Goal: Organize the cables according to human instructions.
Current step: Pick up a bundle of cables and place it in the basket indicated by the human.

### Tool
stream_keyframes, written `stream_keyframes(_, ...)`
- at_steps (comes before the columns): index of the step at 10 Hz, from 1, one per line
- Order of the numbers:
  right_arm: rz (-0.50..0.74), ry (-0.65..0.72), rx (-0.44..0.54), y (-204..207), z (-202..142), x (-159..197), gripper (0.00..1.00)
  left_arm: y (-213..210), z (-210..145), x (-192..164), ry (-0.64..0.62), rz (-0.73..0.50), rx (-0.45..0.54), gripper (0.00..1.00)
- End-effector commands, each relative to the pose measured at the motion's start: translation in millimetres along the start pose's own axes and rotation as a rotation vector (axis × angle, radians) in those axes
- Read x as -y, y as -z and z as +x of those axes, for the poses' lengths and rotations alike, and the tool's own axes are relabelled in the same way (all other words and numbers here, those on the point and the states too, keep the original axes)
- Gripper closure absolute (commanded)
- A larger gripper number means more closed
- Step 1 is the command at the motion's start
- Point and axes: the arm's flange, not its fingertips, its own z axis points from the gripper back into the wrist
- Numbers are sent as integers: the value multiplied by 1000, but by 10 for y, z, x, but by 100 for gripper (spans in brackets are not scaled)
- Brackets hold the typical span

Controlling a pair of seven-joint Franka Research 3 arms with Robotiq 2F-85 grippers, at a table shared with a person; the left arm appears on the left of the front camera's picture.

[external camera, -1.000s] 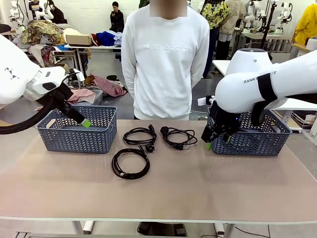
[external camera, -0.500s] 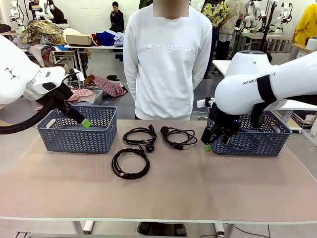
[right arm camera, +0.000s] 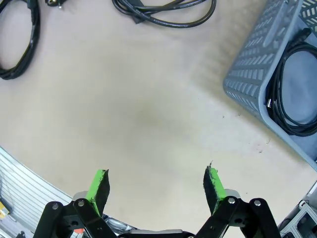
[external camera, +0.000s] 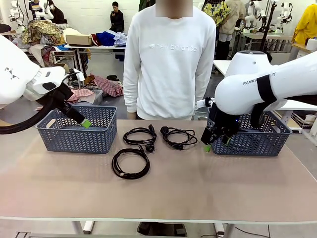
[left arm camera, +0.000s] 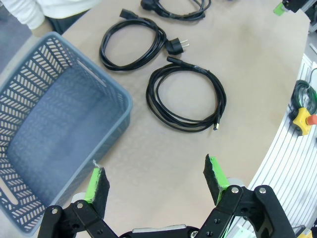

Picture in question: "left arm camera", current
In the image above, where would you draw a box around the grey plastic lattice basket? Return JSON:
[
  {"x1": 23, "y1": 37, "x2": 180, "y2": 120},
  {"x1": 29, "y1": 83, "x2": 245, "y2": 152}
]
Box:
[{"x1": 0, "y1": 31, "x2": 134, "y2": 234}]

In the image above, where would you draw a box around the aluminium profile rail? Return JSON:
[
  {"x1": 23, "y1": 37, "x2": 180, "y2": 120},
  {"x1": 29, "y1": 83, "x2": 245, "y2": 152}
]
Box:
[{"x1": 244, "y1": 48, "x2": 317, "y2": 238}]

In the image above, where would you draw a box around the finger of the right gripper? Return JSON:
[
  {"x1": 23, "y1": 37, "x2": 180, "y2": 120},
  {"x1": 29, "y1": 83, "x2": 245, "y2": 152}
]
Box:
[{"x1": 273, "y1": 1, "x2": 285, "y2": 17}]

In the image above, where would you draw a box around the person's right hand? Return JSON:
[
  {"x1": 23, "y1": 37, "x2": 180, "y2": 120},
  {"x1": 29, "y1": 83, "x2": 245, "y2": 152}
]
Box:
[{"x1": 31, "y1": 21, "x2": 50, "y2": 38}]

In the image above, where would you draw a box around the black power cable with plug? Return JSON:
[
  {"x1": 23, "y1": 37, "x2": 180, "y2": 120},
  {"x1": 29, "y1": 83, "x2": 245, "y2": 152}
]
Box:
[
  {"x1": 99, "y1": 8, "x2": 190, "y2": 72},
  {"x1": 140, "y1": 0, "x2": 212, "y2": 21}
]

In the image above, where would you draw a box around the person in white sweatshirt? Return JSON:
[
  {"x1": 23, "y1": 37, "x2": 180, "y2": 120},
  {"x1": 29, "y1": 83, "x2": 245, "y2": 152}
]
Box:
[{"x1": 37, "y1": 0, "x2": 104, "y2": 35}]

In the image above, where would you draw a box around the yellow red emergency stop button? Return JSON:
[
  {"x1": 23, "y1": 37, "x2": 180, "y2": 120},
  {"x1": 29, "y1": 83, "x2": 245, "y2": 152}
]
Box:
[{"x1": 293, "y1": 108, "x2": 317, "y2": 136}]

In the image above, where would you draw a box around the black braided USB cable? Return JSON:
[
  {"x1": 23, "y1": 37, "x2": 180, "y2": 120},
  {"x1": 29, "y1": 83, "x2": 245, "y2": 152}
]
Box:
[{"x1": 145, "y1": 56, "x2": 227, "y2": 133}]

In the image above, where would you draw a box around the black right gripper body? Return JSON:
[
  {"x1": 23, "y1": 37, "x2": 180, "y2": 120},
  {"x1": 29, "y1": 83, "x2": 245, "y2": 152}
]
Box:
[{"x1": 282, "y1": 0, "x2": 310, "y2": 13}]

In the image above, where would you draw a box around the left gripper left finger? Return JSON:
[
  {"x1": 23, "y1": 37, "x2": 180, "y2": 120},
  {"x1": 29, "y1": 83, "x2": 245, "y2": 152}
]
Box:
[{"x1": 37, "y1": 167, "x2": 119, "y2": 238}]

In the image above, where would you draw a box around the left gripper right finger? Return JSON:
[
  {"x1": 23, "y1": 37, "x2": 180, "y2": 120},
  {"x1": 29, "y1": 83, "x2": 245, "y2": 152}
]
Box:
[{"x1": 198, "y1": 154, "x2": 295, "y2": 238}]

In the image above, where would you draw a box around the green and black cable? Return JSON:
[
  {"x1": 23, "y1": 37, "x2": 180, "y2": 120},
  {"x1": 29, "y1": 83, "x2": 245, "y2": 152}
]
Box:
[{"x1": 292, "y1": 79, "x2": 317, "y2": 112}]

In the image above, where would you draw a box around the person's right forearm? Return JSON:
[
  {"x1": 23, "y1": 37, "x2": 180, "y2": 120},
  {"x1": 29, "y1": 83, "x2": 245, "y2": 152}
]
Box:
[{"x1": 4, "y1": 0, "x2": 47, "y2": 30}]

